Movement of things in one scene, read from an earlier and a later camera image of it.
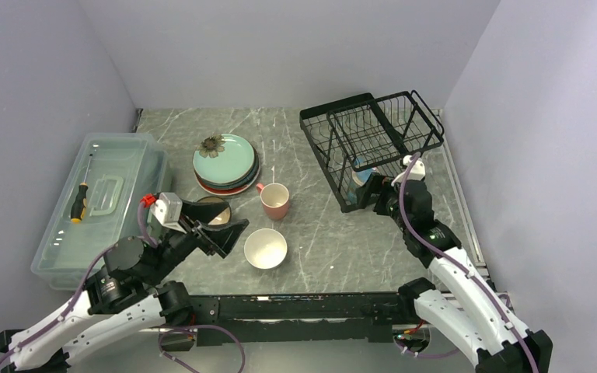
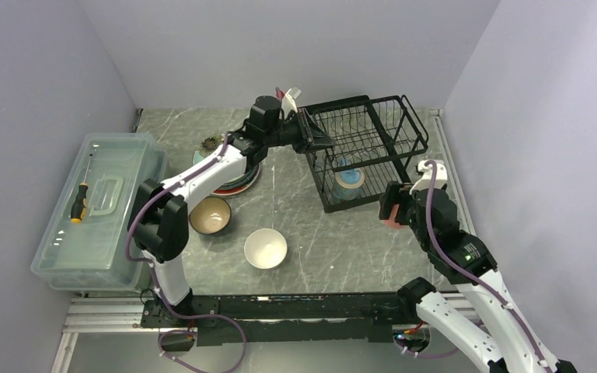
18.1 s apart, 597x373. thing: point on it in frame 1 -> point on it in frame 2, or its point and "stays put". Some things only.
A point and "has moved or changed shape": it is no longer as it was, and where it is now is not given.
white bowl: [265, 249] stays put
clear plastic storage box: [101, 207] stays put
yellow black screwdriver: [79, 201] stays put
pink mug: [274, 197] -> [391, 222]
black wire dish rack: [359, 140] has moved or changed shape
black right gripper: [377, 183] -> [392, 193]
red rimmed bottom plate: [228, 192] stays put
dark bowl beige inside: [224, 217] stays put
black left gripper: [222, 238] -> [310, 136]
